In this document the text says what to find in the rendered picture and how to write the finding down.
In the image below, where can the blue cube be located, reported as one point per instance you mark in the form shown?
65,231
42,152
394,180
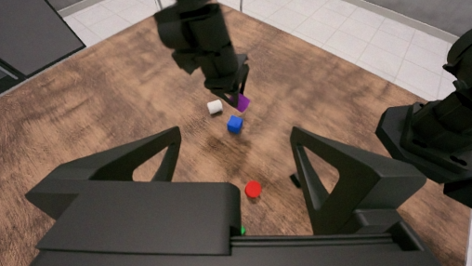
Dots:
234,124

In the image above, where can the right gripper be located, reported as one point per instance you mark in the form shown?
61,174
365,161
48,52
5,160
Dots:
233,72

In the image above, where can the red cylinder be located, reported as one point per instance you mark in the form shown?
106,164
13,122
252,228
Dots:
252,188

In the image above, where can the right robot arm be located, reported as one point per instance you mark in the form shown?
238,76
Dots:
440,132

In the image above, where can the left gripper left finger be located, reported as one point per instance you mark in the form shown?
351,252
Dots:
119,163

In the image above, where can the white cylinder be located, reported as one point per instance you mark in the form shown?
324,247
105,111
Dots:
215,106

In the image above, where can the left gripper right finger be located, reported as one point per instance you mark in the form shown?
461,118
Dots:
367,180

